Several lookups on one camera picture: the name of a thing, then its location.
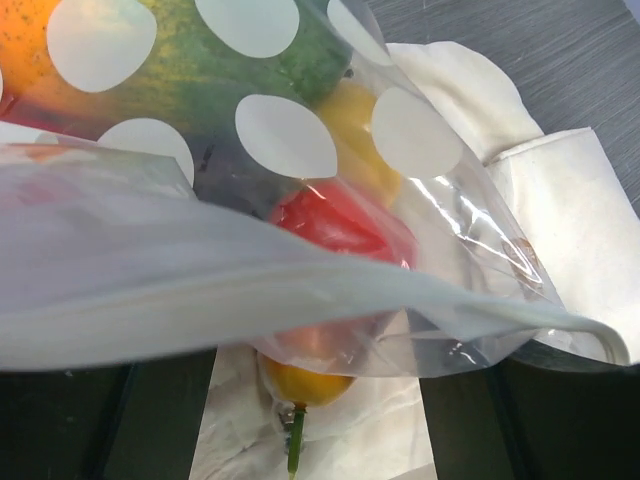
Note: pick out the clear polka dot zip bag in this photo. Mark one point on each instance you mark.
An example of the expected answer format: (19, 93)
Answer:
(108, 255)

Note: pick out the green fake fruit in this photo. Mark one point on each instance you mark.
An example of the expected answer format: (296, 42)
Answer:
(191, 81)

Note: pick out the beige folded fabric garment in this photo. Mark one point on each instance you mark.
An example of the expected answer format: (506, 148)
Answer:
(563, 191)

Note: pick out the yellow fake lemon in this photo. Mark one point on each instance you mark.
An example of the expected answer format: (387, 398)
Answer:
(347, 114)

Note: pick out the red yellow fake pear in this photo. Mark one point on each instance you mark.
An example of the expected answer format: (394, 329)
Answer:
(345, 220)

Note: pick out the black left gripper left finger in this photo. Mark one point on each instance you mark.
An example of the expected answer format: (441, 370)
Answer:
(136, 421)

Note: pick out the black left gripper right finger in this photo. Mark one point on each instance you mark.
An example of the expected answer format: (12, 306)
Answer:
(519, 421)

